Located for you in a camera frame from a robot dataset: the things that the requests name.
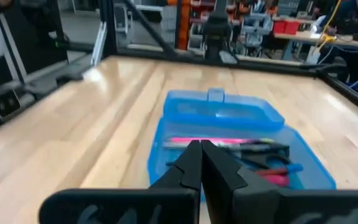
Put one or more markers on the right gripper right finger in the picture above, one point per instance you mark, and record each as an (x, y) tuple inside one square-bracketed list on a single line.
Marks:
[(222, 177)]

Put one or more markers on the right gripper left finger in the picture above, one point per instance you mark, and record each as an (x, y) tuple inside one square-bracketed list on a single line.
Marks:
[(185, 174)]

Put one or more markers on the pink pencil yellow end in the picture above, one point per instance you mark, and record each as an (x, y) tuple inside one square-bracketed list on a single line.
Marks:
[(222, 140)]

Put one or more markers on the pink highlighter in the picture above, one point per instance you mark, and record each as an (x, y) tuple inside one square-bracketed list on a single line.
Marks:
[(277, 180)]

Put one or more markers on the brown pencil blue eraser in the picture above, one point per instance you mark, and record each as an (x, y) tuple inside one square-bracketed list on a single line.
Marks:
[(291, 169)]

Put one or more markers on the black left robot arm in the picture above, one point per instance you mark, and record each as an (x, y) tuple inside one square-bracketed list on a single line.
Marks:
[(216, 31)]

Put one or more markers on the blue plastic supply box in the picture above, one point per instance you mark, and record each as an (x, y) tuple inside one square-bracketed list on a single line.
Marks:
[(222, 115)]

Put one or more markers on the red bin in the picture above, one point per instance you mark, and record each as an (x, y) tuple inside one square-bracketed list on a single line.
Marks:
[(293, 28), (279, 27)]

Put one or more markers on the wooden work table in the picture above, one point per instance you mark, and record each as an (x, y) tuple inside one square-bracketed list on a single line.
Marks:
[(303, 37)]

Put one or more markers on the black aluminium table frame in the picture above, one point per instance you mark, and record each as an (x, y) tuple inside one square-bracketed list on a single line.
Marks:
[(259, 63)]

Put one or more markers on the orange shelf post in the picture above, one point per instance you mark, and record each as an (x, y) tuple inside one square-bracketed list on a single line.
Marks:
[(182, 25)]

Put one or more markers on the silver metal bracket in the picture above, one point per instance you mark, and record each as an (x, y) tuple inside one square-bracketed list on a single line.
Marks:
[(99, 43)]

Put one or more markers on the black camera box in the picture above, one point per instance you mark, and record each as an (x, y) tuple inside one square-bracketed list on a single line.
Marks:
[(5, 104)]

